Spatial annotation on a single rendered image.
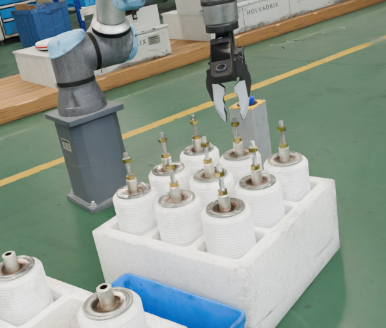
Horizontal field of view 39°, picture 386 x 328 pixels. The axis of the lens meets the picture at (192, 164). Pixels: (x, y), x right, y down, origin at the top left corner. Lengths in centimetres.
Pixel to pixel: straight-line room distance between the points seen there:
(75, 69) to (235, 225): 83
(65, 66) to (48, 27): 404
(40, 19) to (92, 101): 401
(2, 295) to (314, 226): 64
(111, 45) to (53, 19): 403
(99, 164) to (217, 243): 76
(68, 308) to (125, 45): 92
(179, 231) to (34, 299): 30
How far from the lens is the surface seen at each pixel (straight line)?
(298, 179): 119
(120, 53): 171
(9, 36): 665
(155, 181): 123
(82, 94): 167
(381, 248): 136
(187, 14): 393
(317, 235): 123
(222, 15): 117
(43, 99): 313
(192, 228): 109
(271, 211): 111
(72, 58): 165
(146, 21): 356
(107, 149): 171
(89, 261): 148
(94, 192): 173
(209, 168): 117
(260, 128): 142
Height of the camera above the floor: 72
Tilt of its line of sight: 22 degrees down
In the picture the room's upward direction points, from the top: 10 degrees counter-clockwise
